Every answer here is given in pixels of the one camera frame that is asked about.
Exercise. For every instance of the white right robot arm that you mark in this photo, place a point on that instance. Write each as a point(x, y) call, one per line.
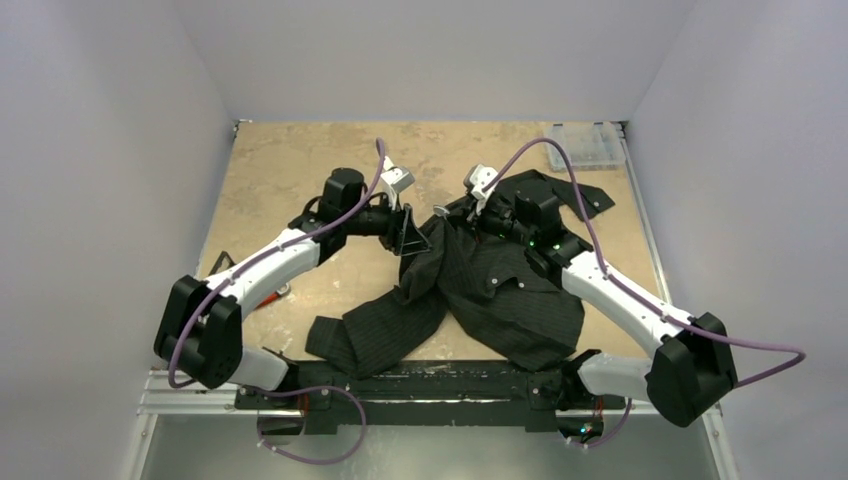
point(688, 365)

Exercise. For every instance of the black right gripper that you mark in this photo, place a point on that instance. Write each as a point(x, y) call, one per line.
point(478, 221)

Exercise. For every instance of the clear plastic organizer box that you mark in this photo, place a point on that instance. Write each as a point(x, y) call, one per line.
point(590, 145)

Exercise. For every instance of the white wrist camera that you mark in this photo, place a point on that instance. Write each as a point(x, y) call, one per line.
point(394, 180)
point(477, 179)

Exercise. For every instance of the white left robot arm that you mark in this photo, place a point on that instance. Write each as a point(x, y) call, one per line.
point(201, 331)

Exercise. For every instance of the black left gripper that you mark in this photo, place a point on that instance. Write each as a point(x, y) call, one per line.
point(400, 235)

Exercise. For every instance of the black rectangular frame tray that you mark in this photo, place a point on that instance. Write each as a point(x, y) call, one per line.
point(223, 262)

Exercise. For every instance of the dark pinstriped button shirt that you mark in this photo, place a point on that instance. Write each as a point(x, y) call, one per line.
point(484, 282)

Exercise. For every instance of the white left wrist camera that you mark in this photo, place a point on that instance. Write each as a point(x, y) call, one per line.
point(394, 180)

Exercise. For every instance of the red handled ratchet wrench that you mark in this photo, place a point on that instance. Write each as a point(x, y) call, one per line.
point(275, 296)

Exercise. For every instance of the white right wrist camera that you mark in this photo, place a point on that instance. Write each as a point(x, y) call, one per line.
point(477, 179)

